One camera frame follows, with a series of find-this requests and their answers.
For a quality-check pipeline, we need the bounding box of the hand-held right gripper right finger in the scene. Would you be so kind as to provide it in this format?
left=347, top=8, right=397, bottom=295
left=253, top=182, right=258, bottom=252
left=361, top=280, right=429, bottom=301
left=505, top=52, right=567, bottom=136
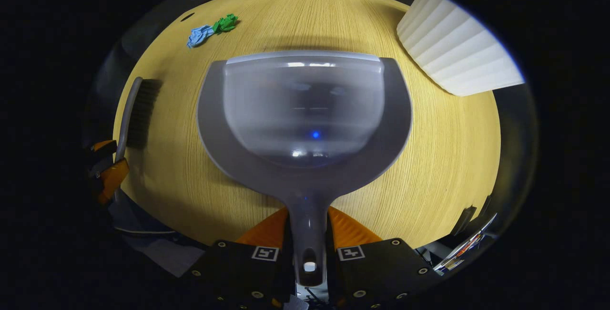
left=326, top=207, right=444, bottom=310

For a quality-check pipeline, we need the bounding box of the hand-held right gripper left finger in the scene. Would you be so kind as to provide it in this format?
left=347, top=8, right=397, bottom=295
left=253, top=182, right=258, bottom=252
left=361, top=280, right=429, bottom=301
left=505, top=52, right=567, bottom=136
left=183, top=207, right=294, bottom=310

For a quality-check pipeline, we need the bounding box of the small grey broom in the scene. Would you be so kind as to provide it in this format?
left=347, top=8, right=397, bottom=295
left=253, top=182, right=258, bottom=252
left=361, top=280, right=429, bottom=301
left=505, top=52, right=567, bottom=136
left=113, top=77, right=163, bottom=203

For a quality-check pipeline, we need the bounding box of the blue paper trash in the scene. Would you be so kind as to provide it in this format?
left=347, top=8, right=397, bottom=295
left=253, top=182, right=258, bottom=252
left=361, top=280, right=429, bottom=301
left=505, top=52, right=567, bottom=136
left=187, top=25, right=215, bottom=49

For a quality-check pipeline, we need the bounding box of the green paper trash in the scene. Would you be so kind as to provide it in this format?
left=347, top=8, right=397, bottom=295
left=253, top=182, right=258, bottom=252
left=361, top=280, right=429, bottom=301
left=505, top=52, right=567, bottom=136
left=212, top=13, right=239, bottom=34

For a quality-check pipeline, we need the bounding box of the grey plastic dustpan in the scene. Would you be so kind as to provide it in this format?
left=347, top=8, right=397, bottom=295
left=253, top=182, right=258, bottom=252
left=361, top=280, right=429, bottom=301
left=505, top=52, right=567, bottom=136
left=197, top=50, right=413, bottom=288

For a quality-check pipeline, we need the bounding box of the white ribbed garbage bin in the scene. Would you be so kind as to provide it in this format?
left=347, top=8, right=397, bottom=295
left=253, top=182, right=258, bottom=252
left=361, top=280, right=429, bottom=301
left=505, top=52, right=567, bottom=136
left=396, top=0, right=526, bottom=97

